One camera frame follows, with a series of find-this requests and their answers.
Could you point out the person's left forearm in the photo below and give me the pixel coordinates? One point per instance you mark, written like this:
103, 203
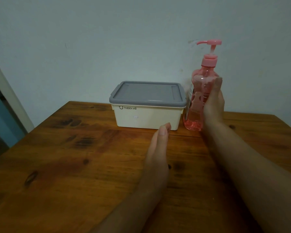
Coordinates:
133, 211

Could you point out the person's left hand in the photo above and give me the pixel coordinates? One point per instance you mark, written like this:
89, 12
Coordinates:
155, 162

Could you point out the blue door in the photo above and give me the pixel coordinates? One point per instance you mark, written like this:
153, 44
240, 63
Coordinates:
2, 118

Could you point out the grey storage box lid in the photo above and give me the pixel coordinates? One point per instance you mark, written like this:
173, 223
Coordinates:
148, 93

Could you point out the person's right forearm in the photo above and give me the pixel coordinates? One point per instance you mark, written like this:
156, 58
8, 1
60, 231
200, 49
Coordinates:
254, 177

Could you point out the white plastic storage box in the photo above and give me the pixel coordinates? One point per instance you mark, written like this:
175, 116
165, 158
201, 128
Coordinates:
146, 117

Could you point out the person's right thumb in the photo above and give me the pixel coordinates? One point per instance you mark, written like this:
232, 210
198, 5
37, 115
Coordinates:
216, 86

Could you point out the person's right hand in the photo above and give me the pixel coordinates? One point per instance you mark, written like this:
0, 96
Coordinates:
213, 104

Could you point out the pink pump bottle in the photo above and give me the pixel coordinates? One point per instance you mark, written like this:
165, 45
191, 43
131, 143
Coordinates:
199, 99

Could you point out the person's left fingers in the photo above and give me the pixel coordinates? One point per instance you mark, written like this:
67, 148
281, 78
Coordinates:
163, 132

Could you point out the white door frame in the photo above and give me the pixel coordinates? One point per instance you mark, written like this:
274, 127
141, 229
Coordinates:
11, 99

